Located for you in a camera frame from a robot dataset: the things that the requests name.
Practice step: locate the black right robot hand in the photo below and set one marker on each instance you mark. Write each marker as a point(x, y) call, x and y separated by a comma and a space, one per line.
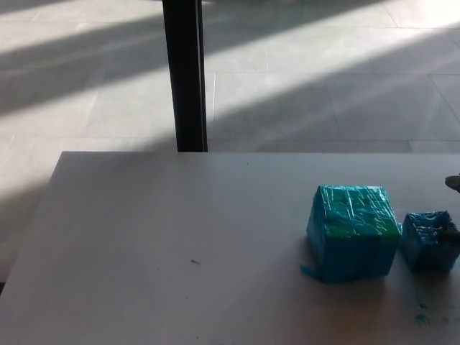
point(453, 181)

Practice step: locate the small blue cube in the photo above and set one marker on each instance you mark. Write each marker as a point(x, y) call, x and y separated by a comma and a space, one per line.
point(420, 251)

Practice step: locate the large blue wrapped cube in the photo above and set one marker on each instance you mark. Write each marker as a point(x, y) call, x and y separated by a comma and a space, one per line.
point(354, 251)

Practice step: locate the black vertical pillar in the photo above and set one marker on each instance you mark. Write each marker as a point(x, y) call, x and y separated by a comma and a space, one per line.
point(185, 75)

